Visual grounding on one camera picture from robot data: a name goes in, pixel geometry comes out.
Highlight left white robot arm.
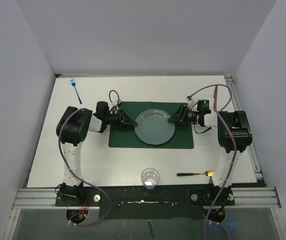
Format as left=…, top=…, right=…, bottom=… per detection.
left=56, top=101, right=138, bottom=206

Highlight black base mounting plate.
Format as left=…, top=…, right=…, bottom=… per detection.
left=55, top=184, right=235, bottom=220

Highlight brown knife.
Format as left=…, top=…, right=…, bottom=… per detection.
left=213, top=85, right=218, bottom=112

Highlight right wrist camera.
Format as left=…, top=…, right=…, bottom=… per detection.
left=196, top=99, right=211, bottom=115

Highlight blue metallic fork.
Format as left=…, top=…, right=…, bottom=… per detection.
left=69, top=78, right=83, bottom=104

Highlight grey-blue round plate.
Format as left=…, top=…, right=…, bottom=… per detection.
left=134, top=109, right=176, bottom=146

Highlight gold fork green handle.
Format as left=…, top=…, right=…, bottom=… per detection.
left=176, top=170, right=215, bottom=177

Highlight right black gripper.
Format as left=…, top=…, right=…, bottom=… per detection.
left=168, top=104, right=201, bottom=127

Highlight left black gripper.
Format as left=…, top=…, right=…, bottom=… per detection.
left=104, top=108, right=138, bottom=130

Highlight dark green placemat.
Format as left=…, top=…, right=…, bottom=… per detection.
left=108, top=101, right=194, bottom=149

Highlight aluminium right side rail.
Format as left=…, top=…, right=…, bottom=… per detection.
left=224, top=74, right=263, bottom=178

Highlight clear drinking glass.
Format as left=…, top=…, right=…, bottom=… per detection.
left=141, top=168, right=160, bottom=190

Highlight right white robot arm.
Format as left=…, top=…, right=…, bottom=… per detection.
left=167, top=105, right=253, bottom=205

